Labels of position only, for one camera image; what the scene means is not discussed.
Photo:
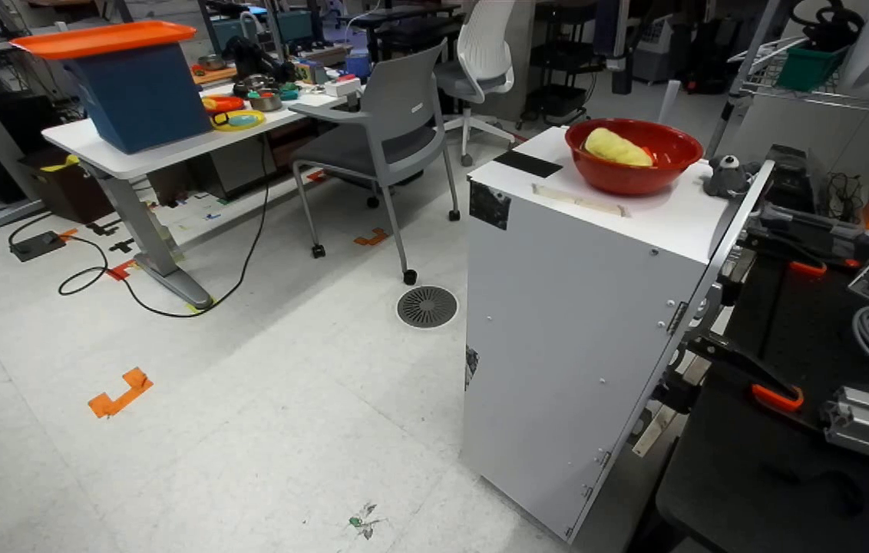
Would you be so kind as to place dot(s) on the white desk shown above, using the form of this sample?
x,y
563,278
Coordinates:
x,y
126,154

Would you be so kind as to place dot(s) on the orange desk item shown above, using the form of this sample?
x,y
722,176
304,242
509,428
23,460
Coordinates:
x,y
222,103

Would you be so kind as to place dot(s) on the orange bin lid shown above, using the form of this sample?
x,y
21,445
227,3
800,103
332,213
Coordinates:
x,y
107,37

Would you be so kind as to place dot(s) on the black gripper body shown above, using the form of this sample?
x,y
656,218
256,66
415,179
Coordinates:
x,y
614,28

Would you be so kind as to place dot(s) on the grey chair with casters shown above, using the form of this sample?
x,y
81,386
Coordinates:
x,y
402,103

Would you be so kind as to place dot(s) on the green bin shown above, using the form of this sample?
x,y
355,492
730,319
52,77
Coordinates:
x,y
810,69

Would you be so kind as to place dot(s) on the yellow plushy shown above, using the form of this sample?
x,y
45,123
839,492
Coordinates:
x,y
614,149

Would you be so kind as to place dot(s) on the round floor drain cover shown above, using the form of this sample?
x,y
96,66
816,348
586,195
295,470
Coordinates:
x,y
427,304

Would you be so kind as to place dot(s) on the yellow desk item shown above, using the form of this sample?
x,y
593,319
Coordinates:
x,y
238,120

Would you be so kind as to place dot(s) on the white toy kitchen cabinet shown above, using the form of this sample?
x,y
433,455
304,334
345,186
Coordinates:
x,y
567,340

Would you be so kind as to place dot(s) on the orange floor tape bracket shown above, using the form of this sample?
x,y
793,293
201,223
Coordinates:
x,y
117,395

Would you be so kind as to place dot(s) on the grey plush toy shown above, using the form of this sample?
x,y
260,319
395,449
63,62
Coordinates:
x,y
730,181

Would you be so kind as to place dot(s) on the black power brick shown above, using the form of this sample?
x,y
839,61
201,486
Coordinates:
x,y
35,248

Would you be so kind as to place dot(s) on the red bowl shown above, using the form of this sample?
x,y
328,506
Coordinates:
x,y
638,176

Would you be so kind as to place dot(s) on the black pegboard table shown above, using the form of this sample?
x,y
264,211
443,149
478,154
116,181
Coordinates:
x,y
730,510

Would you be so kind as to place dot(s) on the small orange floor tape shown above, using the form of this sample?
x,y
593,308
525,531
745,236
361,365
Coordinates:
x,y
373,239

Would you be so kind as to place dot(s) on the white office chair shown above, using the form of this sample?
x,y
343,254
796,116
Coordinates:
x,y
482,49

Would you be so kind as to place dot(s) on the blue storage bin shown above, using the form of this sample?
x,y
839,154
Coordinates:
x,y
143,103

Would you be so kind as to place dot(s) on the black office chair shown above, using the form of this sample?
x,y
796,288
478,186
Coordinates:
x,y
407,25

